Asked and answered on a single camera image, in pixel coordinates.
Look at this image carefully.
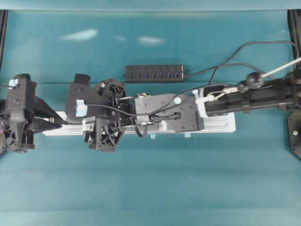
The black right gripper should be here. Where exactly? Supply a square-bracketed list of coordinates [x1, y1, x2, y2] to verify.
[88, 79, 133, 153]

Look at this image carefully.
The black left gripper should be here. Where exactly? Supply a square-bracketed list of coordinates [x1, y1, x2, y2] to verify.
[0, 95, 65, 153]

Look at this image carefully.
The black USB cable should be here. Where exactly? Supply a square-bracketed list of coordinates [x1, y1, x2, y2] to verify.
[61, 117, 83, 126]

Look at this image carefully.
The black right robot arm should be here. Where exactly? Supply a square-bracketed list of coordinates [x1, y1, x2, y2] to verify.
[84, 70, 301, 152]

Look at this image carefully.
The black USB hub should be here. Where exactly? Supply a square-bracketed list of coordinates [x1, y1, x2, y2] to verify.
[124, 65, 185, 83]

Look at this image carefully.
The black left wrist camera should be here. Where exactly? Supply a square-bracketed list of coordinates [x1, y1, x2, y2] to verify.
[5, 74, 36, 111]

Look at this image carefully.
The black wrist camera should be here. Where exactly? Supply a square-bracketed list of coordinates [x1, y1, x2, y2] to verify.
[65, 74, 109, 124]
[5, 74, 36, 111]

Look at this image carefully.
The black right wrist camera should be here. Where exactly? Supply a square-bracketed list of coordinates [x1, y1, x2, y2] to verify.
[65, 74, 109, 124]

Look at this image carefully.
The aluminium extrusion rail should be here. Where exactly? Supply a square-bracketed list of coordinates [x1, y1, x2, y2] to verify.
[43, 113, 236, 136]

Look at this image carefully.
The black hub power cable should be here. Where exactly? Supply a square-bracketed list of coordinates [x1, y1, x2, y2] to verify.
[185, 41, 298, 85]

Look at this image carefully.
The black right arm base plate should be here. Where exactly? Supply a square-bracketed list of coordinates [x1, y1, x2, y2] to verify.
[287, 112, 301, 160]

